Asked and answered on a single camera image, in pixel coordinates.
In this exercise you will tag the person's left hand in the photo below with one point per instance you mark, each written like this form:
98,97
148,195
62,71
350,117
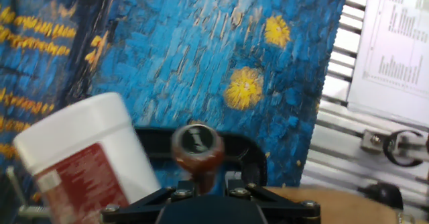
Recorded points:
348,205

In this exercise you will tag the printed paper sheet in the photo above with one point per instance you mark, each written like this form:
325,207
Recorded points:
392,49

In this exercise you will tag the black clamp with silver ratchet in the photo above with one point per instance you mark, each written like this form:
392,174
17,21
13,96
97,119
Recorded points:
248,157

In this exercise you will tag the blue and yellow painted cloth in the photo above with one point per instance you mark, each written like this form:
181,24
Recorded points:
187,56

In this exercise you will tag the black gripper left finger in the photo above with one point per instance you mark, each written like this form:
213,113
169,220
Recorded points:
151,202

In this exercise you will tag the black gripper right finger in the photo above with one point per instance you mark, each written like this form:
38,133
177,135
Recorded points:
271,198

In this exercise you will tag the white bottle with red label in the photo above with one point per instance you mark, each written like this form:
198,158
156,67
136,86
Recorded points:
83,137

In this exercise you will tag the black round knob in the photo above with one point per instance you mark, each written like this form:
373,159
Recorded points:
385,194

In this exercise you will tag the silver and gold wristwatch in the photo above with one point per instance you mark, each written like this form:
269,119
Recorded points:
403,217

